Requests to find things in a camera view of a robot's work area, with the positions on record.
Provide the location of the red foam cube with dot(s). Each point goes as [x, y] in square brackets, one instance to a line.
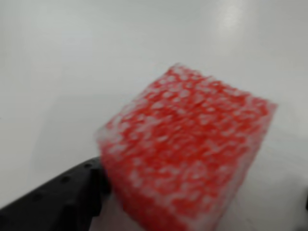
[183, 144]

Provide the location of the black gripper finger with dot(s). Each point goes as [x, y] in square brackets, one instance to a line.
[307, 201]
[48, 204]

